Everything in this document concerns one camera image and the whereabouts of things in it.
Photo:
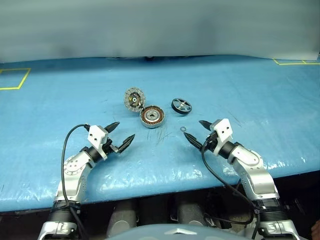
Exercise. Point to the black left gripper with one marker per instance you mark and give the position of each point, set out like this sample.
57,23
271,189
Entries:
110,148

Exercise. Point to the dark object behind table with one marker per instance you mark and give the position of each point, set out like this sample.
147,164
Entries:
149,57

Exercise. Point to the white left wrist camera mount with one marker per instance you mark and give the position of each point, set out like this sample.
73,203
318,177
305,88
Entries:
97,136

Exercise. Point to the white backdrop panel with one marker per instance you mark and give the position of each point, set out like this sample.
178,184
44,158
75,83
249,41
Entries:
160,27

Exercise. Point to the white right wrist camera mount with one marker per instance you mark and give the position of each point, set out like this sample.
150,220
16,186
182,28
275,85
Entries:
223,130

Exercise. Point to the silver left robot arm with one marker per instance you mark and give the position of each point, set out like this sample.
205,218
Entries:
72,172

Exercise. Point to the grey-blue robot chest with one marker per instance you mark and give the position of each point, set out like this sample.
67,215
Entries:
155,232

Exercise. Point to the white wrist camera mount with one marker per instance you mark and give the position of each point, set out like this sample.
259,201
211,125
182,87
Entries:
223,130
97,136

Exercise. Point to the yellow tape square outline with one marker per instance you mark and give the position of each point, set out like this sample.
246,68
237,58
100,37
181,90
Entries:
23,78

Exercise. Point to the blue plastic table cover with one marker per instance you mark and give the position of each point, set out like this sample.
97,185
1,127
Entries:
75,100

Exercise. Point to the grey cylindrical robot leg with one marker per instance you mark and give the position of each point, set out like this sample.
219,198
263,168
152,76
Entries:
122,217
188,212

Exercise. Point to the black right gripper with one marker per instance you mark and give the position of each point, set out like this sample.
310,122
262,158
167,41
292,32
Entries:
212,142

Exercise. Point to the motor stator with copper windings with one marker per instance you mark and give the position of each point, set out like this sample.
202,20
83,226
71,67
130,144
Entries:
152,118

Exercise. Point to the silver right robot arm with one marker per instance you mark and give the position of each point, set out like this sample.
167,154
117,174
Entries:
257,180

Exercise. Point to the black rotor cap silver spokes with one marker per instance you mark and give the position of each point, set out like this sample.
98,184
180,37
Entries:
181,107

